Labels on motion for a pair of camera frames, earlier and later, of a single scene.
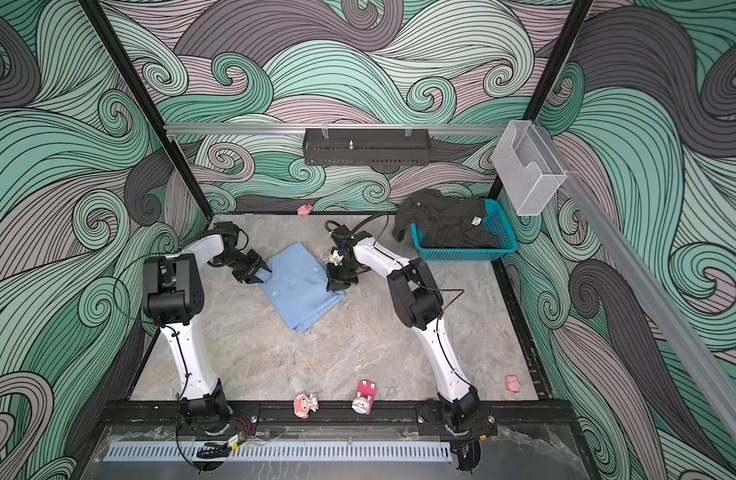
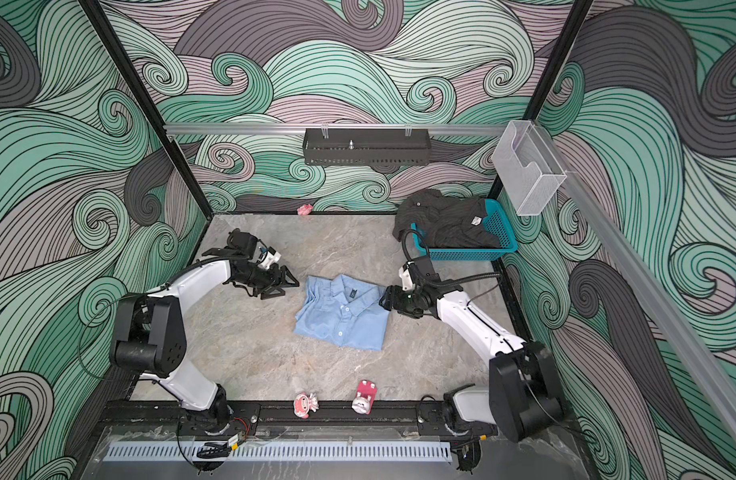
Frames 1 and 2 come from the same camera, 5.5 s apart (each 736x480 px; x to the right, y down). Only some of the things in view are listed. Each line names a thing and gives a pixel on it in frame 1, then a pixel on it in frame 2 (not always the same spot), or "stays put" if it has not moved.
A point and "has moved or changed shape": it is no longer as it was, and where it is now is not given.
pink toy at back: x=305 y=209 stays put
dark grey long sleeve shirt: x=442 y=221 stays put
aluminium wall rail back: x=369 y=128 stays put
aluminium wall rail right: x=667 y=314 stays put
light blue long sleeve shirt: x=297 y=284 has moved or changed shape
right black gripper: x=334 y=281 -> x=393 y=301
